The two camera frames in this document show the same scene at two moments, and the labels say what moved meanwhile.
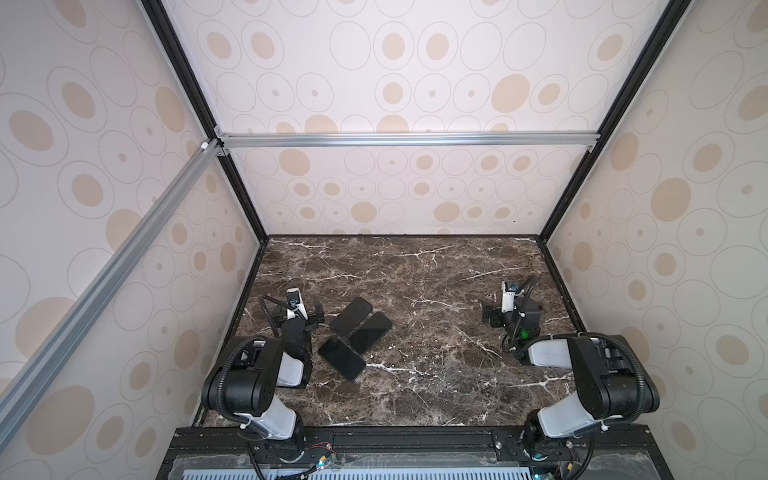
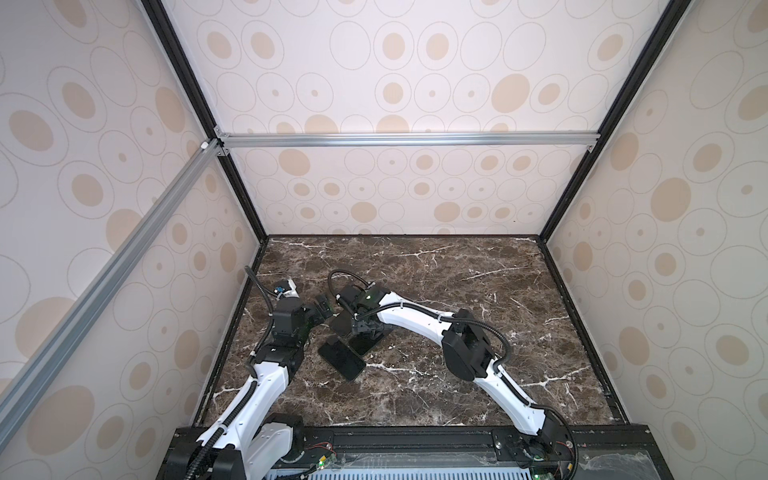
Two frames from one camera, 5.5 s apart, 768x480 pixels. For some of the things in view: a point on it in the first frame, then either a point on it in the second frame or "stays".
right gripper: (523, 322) → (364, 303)
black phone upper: (351, 315) stays
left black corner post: (185, 75) stays
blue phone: (371, 330) stays
